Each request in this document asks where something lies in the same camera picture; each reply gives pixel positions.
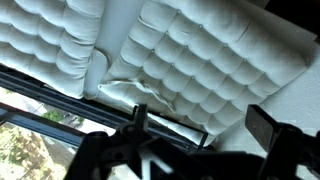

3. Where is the dark window frame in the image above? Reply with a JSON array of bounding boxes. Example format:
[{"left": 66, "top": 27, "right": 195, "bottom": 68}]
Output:
[{"left": 0, "top": 63, "right": 209, "bottom": 152}]

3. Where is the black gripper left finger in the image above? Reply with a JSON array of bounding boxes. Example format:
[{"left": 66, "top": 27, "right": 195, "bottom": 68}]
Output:
[{"left": 134, "top": 103, "right": 148, "bottom": 132}]

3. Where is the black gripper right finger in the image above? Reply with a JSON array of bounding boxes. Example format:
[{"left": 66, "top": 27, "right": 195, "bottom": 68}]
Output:
[{"left": 244, "top": 104, "right": 284, "bottom": 153}]

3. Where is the white tufted seat cushion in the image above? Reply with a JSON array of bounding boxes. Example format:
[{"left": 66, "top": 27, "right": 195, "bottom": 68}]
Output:
[
  {"left": 98, "top": 0, "right": 310, "bottom": 145},
  {"left": 0, "top": 0, "right": 106, "bottom": 100}
]

